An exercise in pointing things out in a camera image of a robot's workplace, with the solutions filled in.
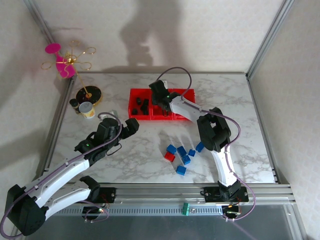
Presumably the pink plastic wine glass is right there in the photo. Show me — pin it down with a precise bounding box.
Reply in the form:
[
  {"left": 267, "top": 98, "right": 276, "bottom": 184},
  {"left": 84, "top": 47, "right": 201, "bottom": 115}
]
[{"left": 44, "top": 42, "right": 76, "bottom": 80}]

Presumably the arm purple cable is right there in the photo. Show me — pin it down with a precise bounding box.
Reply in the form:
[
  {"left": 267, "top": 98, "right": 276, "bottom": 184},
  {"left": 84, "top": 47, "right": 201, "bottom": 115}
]
[
  {"left": 0, "top": 112, "right": 123, "bottom": 238},
  {"left": 157, "top": 66, "right": 257, "bottom": 223}
]

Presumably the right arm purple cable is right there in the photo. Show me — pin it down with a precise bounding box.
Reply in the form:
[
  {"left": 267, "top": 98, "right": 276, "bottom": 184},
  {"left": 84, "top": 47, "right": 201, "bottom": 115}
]
[{"left": 157, "top": 66, "right": 257, "bottom": 223}]

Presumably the left gripper thin black cable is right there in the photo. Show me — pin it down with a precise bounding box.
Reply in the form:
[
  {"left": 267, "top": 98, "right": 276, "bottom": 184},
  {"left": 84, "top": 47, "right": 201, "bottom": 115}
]
[{"left": 106, "top": 142, "right": 123, "bottom": 156}]

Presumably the aluminium frame post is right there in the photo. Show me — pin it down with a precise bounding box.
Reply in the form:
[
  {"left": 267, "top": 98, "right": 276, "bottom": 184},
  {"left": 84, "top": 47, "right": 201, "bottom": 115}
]
[
  {"left": 246, "top": 0, "right": 293, "bottom": 80},
  {"left": 23, "top": 0, "right": 77, "bottom": 81}
]

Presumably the aluminium side rail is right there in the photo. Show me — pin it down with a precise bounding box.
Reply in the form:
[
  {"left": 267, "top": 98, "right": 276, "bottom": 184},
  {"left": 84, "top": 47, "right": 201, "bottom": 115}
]
[
  {"left": 37, "top": 74, "right": 77, "bottom": 181},
  {"left": 246, "top": 72, "right": 292, "bottom": 186}
]

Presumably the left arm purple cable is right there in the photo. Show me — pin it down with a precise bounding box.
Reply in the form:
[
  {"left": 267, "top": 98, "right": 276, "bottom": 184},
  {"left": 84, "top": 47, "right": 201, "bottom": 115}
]
[{"left": 0, "top": 112, "right": 123, "bottom": 238}]

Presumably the cream cup grey lid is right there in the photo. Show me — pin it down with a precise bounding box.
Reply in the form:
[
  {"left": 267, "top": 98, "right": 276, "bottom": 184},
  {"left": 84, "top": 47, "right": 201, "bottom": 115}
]
[{"left": 78, "top": 101, "right": 96, "bottom": 120}]

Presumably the grey translucent panel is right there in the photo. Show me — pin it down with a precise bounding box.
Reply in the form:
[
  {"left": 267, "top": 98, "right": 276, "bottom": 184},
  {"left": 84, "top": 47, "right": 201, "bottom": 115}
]
[{"left": 24, "top": 214, "right": 306, "bottom": 240}]

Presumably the small black circuit board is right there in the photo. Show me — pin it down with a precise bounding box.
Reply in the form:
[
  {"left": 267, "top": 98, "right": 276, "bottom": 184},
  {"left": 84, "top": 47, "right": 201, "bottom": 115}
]
[
  {"left": 81, "top": 206, "right": 105, "bottom": 216},
  {"left": 222, "top": 204, "right": 242, "bottom": 216}
]

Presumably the aluminium front rail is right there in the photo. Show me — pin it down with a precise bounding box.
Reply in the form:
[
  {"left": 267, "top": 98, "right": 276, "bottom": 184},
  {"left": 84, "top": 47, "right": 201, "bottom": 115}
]
[{"left": 26, "top": 183, "right": 294, "bottom": 204}]

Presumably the gold ring stand black base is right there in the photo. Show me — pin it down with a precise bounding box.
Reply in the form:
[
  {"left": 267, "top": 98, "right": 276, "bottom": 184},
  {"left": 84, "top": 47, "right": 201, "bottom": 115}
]
[{"left": 41, "top": 39, "right": 103, "bottom": 106}]

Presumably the small dark bottle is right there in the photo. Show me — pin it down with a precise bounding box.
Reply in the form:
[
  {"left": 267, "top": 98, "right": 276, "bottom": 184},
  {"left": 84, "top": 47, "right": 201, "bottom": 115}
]
[{"left": 69, "top": 98, "right": 81, "bottom": 115}]

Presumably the grey slotted cable duct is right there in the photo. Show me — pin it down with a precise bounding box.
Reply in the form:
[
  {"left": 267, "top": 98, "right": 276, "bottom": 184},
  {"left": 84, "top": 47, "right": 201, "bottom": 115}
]
[{"left": 53, "top": 204, "right": 225, "bottom": 216}]

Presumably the red plastic bin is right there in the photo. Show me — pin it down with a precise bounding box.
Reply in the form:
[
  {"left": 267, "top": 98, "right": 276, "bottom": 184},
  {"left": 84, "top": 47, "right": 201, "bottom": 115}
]
[
  {"left": 150, "top": 87, "right": 175, "bottom": 121},
  {"left": 127, "top": 87, "right": 153, "bottom": 121},
  {"left": 172, "top": 88, "right": 197, "bottom": 121}
]

